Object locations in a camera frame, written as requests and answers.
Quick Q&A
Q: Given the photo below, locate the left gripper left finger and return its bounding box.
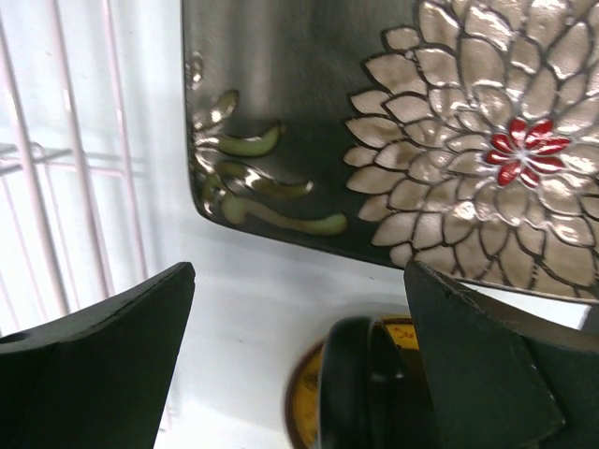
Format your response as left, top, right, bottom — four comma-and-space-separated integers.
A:
1, 262, 195, 448

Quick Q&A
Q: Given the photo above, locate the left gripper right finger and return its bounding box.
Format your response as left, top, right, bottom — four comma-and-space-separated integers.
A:
404, 261, 598, 448

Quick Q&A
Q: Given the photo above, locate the white wire dish rack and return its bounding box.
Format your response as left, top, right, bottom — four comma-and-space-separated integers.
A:
1, 1, 185, 335

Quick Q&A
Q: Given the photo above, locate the black square floral plate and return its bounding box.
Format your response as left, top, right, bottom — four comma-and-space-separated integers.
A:
182, 1, 598, 304

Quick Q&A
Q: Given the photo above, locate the round yellow black saucer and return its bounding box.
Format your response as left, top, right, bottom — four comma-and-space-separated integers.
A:
284, 315, 419, 449

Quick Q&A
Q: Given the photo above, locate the red mug black handle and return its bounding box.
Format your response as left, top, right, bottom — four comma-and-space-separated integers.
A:
315, 316, 442, 448

